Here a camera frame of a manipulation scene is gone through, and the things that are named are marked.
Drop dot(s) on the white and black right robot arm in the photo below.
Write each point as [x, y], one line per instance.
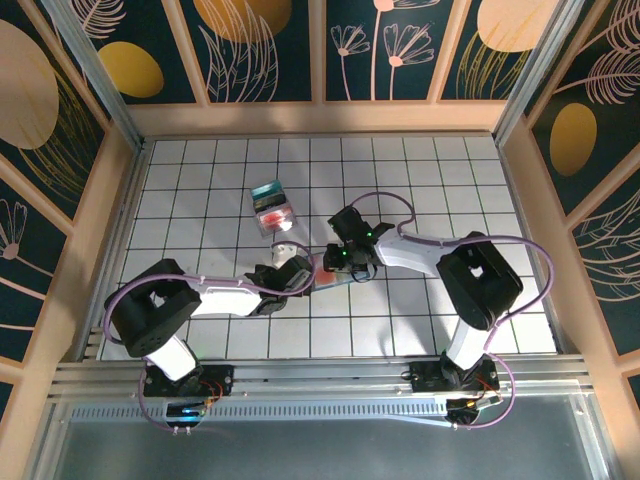
[415, 250]

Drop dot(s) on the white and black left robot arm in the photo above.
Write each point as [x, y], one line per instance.
[225, 302]

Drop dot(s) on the arm base electronics board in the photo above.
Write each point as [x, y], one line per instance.
[187, 412]
[465, 410]

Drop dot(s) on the black plastic card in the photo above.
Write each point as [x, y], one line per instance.
[272, 202]

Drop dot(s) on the teal plastic card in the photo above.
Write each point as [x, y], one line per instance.
[265, 191]

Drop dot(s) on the clear acrylic box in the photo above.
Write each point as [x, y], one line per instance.
[295, 222]

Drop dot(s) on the grey metal sheet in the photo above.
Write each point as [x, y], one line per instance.
[300, 450]

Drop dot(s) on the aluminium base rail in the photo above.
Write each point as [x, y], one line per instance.
[320, 375]

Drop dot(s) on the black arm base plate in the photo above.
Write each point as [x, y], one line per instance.
[425, 377]
[220, 380]

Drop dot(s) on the aluminium table side rail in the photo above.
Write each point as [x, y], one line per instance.
[520, 210]
[135, 190]

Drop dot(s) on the aluminium frame post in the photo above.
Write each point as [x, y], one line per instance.
[537, 75]
[97, 75]

